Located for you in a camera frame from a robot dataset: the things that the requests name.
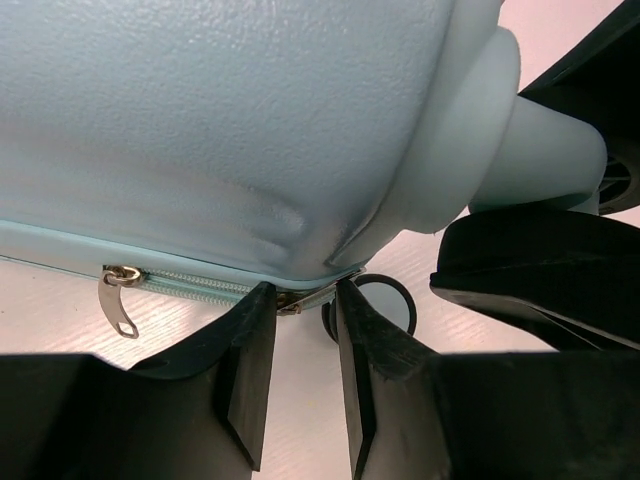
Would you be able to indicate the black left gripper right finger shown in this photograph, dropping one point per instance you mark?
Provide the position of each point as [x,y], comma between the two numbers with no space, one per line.
[415,414]

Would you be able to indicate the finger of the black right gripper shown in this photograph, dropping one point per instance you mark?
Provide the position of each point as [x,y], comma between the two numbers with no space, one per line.
[570,279]
[598,80]

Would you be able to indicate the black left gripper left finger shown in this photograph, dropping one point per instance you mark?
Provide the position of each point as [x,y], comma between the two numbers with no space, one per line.
[196,410]

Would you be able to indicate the light blue hard-shell suitcase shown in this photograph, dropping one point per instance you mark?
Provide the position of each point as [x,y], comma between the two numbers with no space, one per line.
[213,144]

